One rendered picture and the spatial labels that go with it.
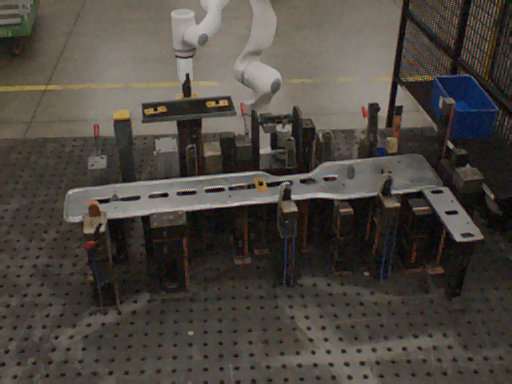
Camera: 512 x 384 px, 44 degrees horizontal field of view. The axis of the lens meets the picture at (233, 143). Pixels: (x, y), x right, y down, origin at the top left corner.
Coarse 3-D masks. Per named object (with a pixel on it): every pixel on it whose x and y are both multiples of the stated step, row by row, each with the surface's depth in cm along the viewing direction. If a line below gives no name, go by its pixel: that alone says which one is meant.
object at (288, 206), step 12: (288, 204) 216; (288, 216) 214; (288, 228) 217; (288, 240) 221; (276, 252) 232; (288, 252) 225; (276, 264) 234; (288, 264) 227; (276, 276) 235; (288, 276) 230
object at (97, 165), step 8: (88, 160) 237; (96, 160) 237; (104, 160) 237; (88, 168) 233; (96, 168) 233; (104, 168) 233; (96, 176) 235; (104, 176) 235; (96, 184) 237; (104, 184) 237; (96, 200) 242; (104, 200) 242; (112, 232) 250; (112, 240) 252
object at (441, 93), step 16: (448, 80) 272; (464, 80) 273; (432, 96) 274; (448, 96) 256; (464, 96) 277; (480, 96) 262; (464, 112) 246; (480, 112) 247; (496, 112) 247; (464, 128) 250; (480, 128) 251
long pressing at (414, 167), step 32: (352, 160) 246; (384, 160) 246; (416, 160) 246; (96, 192) 230; (128, 192) 230; (160, 192) 230; (224, 192) 230; (256, 192) 229; (320, 192) 229; (352, 192) 229
